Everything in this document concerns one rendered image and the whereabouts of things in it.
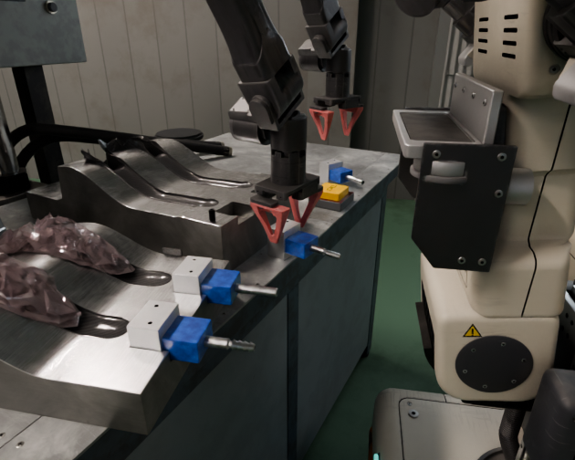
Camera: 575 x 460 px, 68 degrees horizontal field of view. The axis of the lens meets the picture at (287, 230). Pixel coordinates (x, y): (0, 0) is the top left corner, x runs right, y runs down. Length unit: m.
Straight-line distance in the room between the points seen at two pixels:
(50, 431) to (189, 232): 0.34
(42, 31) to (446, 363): 1.33
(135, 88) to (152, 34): 0.42
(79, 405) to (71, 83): 3.47
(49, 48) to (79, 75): 2.31
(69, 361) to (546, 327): 0.59
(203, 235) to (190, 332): 0.25
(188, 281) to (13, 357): 0.20
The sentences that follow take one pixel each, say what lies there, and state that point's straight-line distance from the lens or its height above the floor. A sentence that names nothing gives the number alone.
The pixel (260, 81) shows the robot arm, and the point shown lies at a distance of 0.60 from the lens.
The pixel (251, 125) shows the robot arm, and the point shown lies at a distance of 0.70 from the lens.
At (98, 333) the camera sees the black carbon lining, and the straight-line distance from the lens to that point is 0.54.
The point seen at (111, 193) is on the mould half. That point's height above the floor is 0.90.
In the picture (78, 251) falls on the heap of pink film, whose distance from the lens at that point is 0.62.
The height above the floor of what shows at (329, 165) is 0.85.
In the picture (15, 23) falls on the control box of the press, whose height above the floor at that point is 1.18.
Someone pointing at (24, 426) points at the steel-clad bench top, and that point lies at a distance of 0.54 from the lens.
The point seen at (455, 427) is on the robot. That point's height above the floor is 0.28.
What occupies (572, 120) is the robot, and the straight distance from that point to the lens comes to 0.61.
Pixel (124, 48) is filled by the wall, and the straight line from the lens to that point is 3.59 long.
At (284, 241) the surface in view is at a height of 0.84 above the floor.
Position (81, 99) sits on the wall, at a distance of 3.84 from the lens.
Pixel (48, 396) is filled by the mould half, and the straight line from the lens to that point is 0.52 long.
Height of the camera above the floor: 1.16
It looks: 25 degrees down
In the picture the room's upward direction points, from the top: straight up
